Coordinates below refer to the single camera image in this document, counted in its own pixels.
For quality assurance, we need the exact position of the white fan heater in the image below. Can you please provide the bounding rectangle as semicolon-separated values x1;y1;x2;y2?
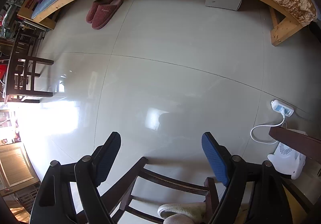
267;143;306;179

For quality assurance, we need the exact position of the beige slipper on foot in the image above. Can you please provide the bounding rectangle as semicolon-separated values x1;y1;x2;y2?
157;202;207;224

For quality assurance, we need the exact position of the dark wooden table edge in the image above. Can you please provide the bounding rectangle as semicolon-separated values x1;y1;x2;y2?
269;127;321;163

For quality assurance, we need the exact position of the white power strip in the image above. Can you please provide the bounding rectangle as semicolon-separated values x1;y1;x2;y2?
271;100;294;117

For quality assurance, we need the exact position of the dark wooden side chair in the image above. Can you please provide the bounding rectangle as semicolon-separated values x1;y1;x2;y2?
1;28;54;103

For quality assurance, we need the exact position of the dark red slipper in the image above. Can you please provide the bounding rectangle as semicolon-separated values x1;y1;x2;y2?
85;0;123;29
91;0;123;29

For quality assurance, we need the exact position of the white power cable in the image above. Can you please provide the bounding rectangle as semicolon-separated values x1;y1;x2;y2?
250;113;305;145

